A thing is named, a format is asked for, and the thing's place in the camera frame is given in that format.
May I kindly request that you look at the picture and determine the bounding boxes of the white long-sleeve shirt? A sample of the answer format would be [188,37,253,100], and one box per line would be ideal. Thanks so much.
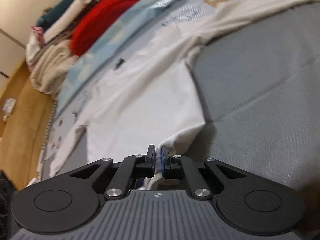
[37,0,320,192]

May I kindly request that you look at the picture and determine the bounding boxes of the white black-trimmed folded clothes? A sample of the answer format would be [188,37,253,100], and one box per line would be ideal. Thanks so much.
[26,0,93,53]

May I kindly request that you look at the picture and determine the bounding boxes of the white tissue pack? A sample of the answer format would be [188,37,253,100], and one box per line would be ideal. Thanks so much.
[2,98,17,114]

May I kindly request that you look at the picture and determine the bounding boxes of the grey deer-print bed cover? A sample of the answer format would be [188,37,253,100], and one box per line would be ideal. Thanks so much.
[37,0,320,218]

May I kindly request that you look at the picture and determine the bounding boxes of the cream folded blanket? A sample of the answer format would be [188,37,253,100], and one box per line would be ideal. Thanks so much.
[25,31,79,99]

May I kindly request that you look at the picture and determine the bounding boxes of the red folded blanket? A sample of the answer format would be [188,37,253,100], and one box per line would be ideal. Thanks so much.
[70,0,139,56]

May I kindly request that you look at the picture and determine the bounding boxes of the wooden bed frame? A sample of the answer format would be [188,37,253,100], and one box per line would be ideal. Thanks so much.
[1,61,54,190]

